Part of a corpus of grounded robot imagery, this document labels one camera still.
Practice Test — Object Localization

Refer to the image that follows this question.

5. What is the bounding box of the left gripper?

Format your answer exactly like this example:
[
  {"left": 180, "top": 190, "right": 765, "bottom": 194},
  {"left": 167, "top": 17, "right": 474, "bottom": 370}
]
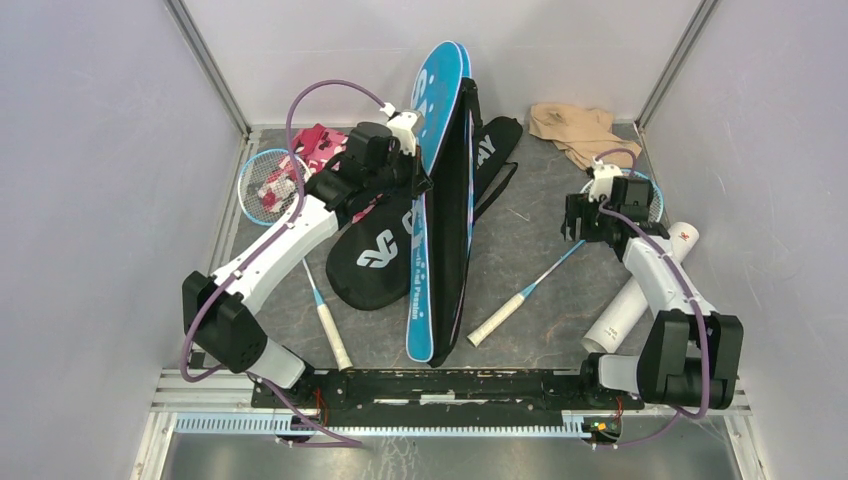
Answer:
[{"left": 367, "top": 142, "right": 433, "bottom": 202}]

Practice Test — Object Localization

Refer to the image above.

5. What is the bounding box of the blue Sport racket cover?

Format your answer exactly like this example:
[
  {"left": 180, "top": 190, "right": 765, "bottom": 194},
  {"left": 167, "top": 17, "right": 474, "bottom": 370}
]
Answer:
[{"left": 405, "top": 41, "right": 483, "bottom": 368}]

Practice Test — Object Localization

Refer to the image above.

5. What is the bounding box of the black Crossway racket cover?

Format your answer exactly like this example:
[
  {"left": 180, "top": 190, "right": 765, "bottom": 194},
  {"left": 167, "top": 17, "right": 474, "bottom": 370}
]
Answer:
[{"left": 325, "top": 116, "right": 523, "bottom": 311}]

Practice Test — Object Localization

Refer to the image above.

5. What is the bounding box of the white shuttlecock tube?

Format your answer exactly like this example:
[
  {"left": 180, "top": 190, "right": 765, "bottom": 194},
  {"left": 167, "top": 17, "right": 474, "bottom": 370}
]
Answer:
[{"left": 581, "top": 222, "right": 700, "bottom": 353}]

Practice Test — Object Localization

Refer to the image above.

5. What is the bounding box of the blue frame badminton racket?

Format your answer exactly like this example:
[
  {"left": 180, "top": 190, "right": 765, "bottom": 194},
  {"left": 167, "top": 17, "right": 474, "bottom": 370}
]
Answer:
[{"left": 237, "top": 148, "right": 353, "bottom": 371}]

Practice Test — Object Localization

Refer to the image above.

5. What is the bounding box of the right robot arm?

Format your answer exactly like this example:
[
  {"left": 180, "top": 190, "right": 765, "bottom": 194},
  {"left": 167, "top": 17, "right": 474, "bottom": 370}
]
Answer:
[{"left": 561, "top": 175, "right": 744, "bottom": 418}]

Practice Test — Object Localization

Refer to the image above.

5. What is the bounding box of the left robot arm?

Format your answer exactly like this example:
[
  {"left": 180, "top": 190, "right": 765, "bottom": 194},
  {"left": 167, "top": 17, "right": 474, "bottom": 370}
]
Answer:
[{"left": 182, "top": 112, "right": 421, "bottom": 408}]

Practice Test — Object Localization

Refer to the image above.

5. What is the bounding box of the beige cloth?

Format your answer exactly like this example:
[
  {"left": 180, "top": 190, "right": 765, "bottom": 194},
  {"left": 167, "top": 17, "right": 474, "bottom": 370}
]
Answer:
[{"left": 528, "top": 103, "right": 642, "bottom": 169}]

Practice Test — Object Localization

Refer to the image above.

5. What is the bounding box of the pink camouflage cloth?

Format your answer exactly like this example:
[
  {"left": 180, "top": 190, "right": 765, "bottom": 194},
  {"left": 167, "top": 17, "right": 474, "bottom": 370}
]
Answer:
[{"left": 243, "top": 123, "right": 348, "bottom": 226}]

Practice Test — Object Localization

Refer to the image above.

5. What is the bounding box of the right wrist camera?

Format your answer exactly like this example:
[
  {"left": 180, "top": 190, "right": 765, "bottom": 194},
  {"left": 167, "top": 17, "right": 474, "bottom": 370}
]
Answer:
[{"left": 588, "top": 160, "right": 624, "bottom": 203}]

